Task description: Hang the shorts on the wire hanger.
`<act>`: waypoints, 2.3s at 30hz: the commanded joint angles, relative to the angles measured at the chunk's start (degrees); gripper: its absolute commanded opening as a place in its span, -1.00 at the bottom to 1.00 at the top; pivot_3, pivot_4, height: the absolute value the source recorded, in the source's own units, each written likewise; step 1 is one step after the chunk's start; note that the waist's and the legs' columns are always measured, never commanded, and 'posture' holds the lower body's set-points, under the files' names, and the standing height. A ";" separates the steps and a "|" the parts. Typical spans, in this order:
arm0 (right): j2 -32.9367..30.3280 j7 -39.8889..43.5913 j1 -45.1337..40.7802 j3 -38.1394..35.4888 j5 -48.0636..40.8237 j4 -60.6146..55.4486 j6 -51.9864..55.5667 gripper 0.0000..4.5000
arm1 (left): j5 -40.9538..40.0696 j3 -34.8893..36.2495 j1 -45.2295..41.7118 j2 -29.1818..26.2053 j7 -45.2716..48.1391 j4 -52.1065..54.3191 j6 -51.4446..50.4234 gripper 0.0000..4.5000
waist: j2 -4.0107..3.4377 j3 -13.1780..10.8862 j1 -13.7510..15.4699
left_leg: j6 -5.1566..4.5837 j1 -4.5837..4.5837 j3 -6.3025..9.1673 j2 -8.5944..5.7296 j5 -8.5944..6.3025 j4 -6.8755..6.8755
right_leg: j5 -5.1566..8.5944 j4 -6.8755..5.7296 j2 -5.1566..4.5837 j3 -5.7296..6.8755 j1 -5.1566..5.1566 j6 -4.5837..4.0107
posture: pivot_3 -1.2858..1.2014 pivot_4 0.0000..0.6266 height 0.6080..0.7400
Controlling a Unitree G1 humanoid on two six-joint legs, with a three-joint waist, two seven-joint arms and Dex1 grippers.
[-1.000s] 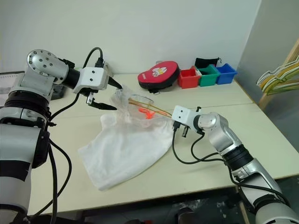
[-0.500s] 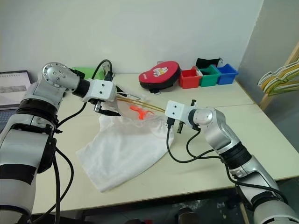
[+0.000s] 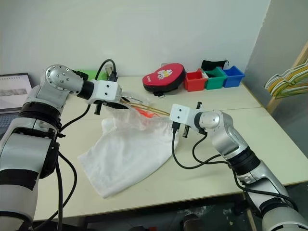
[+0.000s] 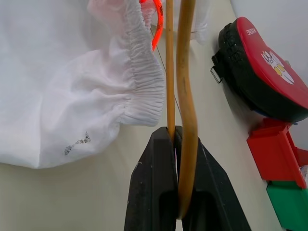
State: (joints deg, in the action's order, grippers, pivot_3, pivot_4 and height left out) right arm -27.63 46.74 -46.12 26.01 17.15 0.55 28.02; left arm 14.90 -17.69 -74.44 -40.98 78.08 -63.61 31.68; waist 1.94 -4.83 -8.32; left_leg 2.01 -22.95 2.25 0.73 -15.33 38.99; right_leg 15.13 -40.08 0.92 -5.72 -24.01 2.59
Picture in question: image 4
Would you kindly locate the white elastic-waist shorts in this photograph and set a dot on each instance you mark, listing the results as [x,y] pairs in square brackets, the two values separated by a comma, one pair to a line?
[60,84]

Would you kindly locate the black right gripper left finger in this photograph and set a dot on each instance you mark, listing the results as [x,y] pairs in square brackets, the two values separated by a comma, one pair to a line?
[151,183]

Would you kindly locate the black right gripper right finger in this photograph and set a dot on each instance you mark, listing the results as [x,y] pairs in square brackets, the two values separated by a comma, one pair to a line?
[216,192]

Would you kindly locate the green plastic storage bin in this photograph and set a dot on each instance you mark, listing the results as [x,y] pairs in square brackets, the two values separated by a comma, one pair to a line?
[288,207]

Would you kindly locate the yellow rubber band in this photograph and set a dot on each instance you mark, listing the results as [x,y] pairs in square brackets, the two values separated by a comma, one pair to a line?
[188,144]

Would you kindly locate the red and black boxing pad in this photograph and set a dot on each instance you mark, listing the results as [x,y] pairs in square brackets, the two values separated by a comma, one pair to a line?
[260,72]

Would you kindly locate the red plastic storage bin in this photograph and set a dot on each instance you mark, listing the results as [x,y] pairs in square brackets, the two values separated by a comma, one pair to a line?
[276,154]

